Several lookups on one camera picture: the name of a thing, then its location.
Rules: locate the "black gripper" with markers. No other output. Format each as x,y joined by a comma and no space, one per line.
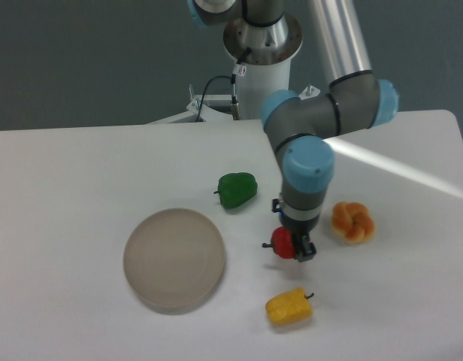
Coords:
299,214

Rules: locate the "red toy bell pepper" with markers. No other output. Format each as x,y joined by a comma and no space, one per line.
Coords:
281,243

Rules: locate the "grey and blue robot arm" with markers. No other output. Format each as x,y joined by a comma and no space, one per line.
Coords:
298,125

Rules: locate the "yellow toy bell pepper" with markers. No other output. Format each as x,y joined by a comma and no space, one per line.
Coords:
289,307

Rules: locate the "green toy bell pepper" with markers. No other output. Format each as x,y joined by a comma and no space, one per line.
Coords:
235,189

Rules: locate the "orange knotted bread roll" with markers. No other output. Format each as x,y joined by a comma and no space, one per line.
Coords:
353,222

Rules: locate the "beige round plate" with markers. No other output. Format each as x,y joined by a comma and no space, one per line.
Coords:
174,259

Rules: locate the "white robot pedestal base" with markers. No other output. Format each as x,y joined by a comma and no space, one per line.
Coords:
261,56

